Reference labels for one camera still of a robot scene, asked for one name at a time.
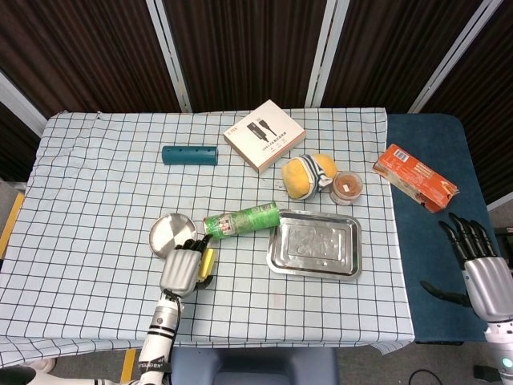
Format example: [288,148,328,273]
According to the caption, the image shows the teal half-cylinder block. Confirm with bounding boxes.
[161,144,220,167]

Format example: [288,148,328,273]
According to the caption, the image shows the yellow cube block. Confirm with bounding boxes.
[196,247,217,280]

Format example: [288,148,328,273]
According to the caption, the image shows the white cable box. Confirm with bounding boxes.
[223,99,307,176]

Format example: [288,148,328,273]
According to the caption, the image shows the rectangular steel tray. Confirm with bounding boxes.
[266,208,363,284]

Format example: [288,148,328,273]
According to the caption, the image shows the white table foot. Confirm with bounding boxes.
[26,357,55,373]

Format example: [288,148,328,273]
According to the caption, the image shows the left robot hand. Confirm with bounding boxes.
[159,233,217,298]

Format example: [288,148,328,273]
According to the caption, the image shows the checkered tablecloth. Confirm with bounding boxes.
[0,106,416,364]

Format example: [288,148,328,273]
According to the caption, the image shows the green chip can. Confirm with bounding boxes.
[202,201,281,241]

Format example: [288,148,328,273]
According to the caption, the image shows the round metal plate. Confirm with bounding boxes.
[148,213,199,260]

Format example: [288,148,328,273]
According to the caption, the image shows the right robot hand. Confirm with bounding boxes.
[419,212,513,322]

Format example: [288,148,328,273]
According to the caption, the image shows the orange carton box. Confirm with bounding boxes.
[372,143,460,213]

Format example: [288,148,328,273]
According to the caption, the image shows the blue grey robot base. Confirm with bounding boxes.
[167,346,340,385]

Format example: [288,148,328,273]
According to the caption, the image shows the black floor cable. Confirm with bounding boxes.
[408,368,446,385]

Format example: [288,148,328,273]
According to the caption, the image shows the yellow plush toy striped cloth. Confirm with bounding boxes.
[281,152,338,201]

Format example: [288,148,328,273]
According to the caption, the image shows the small clear snack jar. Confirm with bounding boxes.
[329,170,365,205]

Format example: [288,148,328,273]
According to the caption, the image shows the black floor adapter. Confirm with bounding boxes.
[475,363,498,381]

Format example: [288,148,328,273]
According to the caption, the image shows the dark folding partition screen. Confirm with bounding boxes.
[0,0,513,209]

